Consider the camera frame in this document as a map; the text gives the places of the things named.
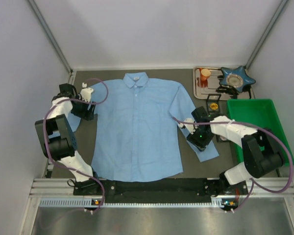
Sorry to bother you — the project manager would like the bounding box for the metal tray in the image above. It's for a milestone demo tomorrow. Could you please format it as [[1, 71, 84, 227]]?
[[193, 67, 255, 100]]

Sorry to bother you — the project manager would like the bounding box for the blue star-shaped dish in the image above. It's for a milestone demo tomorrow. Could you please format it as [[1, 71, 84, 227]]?
[[219, 66, 256, 94]]

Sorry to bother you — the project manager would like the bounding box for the purple cable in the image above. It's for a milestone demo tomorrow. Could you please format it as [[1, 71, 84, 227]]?
[[171, 116, 294, 213], [43, 77, 110, 213]]

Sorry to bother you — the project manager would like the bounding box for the light blue shirt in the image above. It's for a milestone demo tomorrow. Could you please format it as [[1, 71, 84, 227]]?
[[68, 71, 220, 182]]

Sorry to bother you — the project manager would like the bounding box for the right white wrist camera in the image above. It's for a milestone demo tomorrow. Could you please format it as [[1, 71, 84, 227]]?
[[178, 118, 198, 134]]

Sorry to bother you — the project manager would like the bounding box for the black box gold brooch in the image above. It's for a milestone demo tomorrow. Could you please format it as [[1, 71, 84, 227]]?
[[206, 94, 221, 113]]

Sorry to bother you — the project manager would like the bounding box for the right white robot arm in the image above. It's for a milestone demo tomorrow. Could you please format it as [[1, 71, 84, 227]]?
[[179, 107, 291, 196]]

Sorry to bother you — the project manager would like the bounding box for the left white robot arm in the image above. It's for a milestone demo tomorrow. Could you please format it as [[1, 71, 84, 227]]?
[[35, 83, 98, 191]]

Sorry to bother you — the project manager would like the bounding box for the aluminium front rail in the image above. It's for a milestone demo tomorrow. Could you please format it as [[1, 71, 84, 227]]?
[[29, 178, 294, 209]]

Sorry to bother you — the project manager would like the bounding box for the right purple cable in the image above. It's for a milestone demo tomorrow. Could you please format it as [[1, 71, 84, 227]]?
[[171, 116, 294, 213]]

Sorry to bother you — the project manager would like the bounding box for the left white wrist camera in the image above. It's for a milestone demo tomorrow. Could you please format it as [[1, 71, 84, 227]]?
[[79, 83, 95, 102]]

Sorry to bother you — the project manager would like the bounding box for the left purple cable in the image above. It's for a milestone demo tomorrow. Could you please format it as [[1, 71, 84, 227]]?
[[43, 77, 110, 213]]

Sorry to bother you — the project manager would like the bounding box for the orange cup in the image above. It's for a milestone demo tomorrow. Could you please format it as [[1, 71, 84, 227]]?
[[200, 69, 211, 81]]

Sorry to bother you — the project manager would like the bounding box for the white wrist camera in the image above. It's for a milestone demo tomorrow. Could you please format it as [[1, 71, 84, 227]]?
[[79, 83, 95, 102], [178, 118, 198, 134]]

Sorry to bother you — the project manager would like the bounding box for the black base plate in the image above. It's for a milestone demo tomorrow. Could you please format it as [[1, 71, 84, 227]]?
[[67, 178, 248, 204]]

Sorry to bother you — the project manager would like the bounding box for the green plastic bin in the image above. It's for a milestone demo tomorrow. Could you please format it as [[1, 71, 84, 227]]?
[[226, 98, 294, 167]]

